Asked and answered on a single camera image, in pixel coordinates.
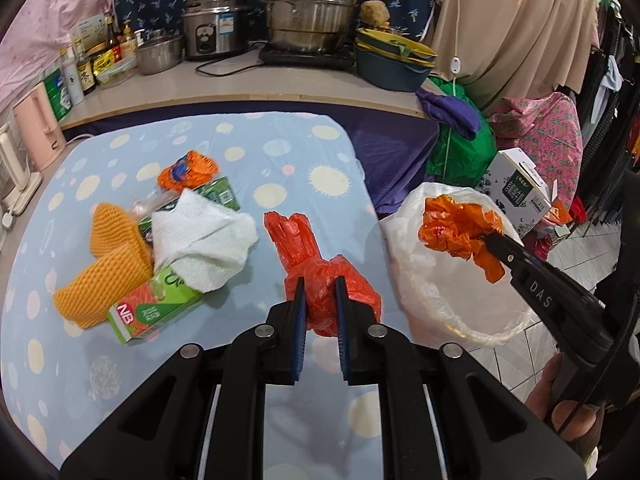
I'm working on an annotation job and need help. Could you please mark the white paper towel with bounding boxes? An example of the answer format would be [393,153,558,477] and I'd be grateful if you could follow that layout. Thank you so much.
[150,189,257,293]

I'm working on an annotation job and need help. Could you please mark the yellow plates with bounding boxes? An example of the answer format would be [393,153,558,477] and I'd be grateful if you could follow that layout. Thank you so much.
[356,27,436,63]

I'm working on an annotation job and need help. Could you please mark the orange packet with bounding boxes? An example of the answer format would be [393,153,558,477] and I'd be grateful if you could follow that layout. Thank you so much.
[547,199,572,226]

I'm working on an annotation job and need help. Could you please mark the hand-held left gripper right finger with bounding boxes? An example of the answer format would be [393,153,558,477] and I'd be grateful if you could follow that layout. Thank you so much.
[334,275,587,480]

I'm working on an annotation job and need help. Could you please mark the dark sauce bottle red label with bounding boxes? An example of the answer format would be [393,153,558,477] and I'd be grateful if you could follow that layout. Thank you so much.
[104,16,124,63]

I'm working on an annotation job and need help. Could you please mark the pink electric kettle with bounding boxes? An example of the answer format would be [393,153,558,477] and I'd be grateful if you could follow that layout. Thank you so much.
[12,82,66,171]

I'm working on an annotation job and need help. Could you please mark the orange plastic bag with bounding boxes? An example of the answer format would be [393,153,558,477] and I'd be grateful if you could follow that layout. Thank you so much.
[418,195,507,283]

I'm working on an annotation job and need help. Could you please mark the green and orange box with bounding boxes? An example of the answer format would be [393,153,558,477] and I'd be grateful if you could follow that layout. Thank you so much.
[106,265,206,345]

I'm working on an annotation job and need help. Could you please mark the black induction cooker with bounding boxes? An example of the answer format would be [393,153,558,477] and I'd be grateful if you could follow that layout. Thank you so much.
[257,42,357,71]

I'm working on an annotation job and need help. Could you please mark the person's right hand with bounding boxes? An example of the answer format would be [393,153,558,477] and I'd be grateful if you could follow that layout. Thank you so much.
[531,352,610,457]

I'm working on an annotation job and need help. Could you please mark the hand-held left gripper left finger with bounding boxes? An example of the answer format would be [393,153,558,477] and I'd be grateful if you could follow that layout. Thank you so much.
[59,277,307,480]

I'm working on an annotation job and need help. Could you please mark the green milk carton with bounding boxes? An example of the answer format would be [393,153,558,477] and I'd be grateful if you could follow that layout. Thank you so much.
[136,176,242,243]

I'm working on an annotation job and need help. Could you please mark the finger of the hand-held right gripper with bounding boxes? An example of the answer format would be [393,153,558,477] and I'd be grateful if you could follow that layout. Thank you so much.
[482,234,550,282]
[500,229,535,253]

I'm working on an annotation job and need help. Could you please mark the yellow pump bottle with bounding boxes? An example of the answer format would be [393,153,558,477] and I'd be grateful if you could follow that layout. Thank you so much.
[119,20,139,58]

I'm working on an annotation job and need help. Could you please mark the orange snack wrapper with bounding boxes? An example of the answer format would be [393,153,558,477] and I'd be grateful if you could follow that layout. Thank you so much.
[157,150,221,193]

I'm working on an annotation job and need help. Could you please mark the white plastic trash bag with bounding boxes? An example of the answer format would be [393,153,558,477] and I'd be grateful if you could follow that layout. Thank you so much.
[382,182,538,348]

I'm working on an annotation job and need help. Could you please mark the white cord with switch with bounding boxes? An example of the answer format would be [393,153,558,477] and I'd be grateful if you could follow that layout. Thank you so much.
[447,0,463,97]

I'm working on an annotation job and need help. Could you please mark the light blue dotted blanket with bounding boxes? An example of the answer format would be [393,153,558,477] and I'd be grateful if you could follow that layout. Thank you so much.
[0,111,416,480]

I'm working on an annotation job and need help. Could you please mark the purple garment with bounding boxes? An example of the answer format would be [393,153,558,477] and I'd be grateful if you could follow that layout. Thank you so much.
[416,87,483,140]

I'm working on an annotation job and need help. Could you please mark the black power cable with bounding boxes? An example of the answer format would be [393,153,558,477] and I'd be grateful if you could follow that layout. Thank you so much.
[195,42,266,76]

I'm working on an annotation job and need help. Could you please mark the dark blue basin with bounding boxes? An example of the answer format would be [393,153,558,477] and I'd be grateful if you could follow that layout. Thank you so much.
[355,42,436,92]

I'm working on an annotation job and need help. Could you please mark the dark purple table cover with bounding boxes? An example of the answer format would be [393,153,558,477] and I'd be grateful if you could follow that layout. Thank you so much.
[345,117,446,213]

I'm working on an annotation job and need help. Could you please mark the pink floral cloth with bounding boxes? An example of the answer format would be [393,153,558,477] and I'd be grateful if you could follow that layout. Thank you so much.
[487,91,583,211]

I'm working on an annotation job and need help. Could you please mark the steel steamer pot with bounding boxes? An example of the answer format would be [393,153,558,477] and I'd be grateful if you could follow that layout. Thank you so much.
[257,0,381,55]

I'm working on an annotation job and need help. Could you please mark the red plastic bag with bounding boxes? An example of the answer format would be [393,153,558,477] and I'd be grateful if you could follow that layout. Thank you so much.
[263,211,383,337]

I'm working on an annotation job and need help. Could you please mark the beige curtain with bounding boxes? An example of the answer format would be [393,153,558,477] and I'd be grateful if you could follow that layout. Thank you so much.
[422,0,601,111]

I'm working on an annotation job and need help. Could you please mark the steel bowl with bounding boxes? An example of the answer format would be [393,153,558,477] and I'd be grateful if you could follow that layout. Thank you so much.
[135,34,185,76]

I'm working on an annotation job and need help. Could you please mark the brown potato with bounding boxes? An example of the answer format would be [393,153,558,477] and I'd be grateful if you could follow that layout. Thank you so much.
[360,0,392,31]

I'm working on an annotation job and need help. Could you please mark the steel rice cooker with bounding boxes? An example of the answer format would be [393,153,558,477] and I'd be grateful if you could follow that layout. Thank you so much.
[180,0,251,61]

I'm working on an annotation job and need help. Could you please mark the green plastic bag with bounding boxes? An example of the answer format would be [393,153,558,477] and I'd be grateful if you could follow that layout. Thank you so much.
[425,77,498,188]

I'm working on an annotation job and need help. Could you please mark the white carton box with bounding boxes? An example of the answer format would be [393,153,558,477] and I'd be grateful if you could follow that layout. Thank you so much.
[69,14,108,53]

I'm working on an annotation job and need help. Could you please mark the dark bottle white label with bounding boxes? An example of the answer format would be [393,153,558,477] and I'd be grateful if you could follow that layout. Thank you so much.
[75,42,98,97]

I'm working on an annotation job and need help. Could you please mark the white and green milk box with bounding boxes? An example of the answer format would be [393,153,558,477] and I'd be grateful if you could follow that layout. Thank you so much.
[482,149,553,236]

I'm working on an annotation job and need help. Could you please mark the row of hanging clothes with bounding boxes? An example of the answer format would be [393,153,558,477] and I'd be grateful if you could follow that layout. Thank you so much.
[575,0,640,171]

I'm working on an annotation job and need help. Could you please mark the clear food container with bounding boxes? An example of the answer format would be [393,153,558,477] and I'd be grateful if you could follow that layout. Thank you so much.
[94,54,138,86]

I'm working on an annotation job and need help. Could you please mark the green packet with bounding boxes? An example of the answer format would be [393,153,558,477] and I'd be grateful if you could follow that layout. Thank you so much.
[42,67,73,122]

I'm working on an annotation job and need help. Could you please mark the orange foam fruit net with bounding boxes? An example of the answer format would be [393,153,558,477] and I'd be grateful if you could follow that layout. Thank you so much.
[54,202,153,330]

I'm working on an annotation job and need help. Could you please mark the white appliance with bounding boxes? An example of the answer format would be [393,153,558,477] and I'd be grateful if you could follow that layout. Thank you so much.
[0,122,43,213]

